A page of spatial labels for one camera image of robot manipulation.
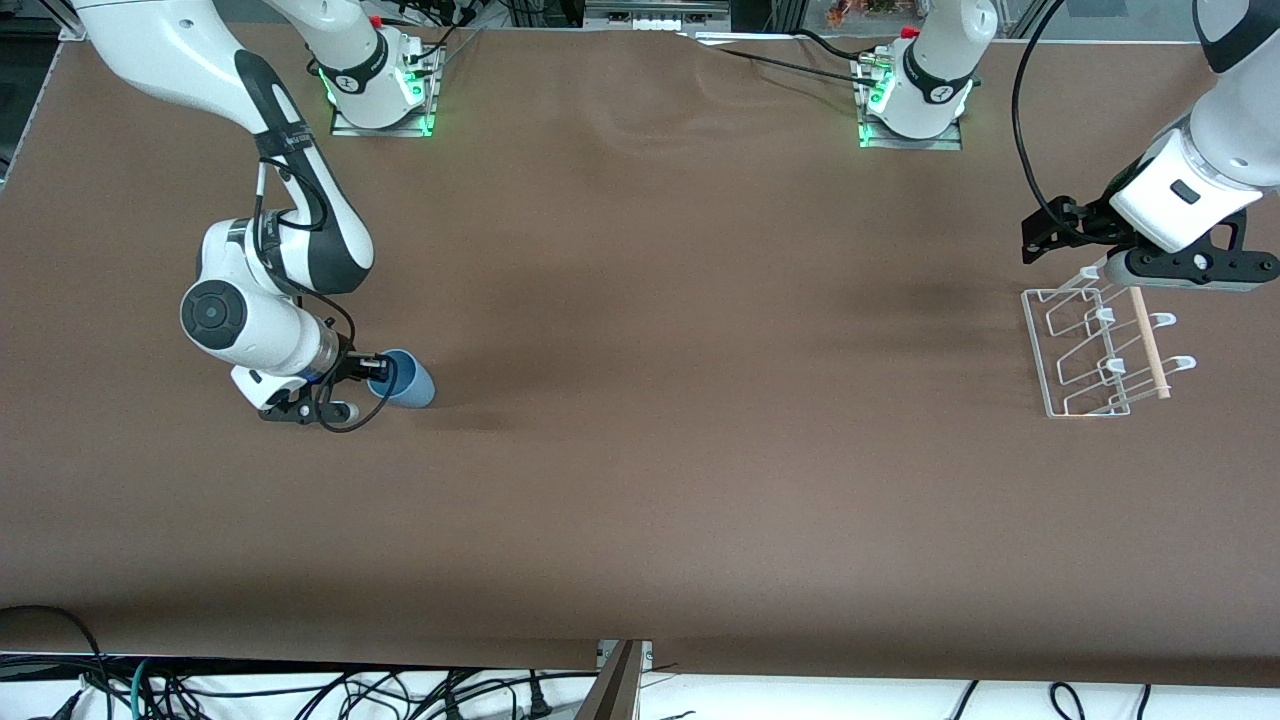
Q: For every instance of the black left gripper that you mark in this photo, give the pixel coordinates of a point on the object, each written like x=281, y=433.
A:
x=1086, y=226

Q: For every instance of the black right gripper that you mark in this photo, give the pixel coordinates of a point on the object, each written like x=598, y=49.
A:
x=350, y=365

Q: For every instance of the blue plastic cup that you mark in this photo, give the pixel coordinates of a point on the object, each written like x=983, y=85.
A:
x=415, y=388

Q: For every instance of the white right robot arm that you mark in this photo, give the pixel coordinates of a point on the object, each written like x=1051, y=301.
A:
x=150, y=40

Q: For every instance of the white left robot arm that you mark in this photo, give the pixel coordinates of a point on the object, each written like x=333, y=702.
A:
x=940, y=60

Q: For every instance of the brown table cover sheet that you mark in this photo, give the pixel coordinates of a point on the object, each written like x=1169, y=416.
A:
x=640, y=400

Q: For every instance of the orange background object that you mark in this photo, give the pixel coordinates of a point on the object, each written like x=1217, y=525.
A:
x=860, y=10

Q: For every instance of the brown support beam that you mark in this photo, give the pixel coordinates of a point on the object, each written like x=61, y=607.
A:
x=615, y=695

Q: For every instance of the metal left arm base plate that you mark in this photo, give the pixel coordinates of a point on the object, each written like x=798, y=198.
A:
x=910, y=145

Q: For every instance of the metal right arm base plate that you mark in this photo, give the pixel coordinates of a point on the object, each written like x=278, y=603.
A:
x=380, y=131

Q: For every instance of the grey metal frame rail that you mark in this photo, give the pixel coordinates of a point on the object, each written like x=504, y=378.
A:
x=655, y=22

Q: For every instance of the aluminium frame profile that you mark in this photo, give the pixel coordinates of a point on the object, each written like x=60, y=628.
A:
x=70, y=32

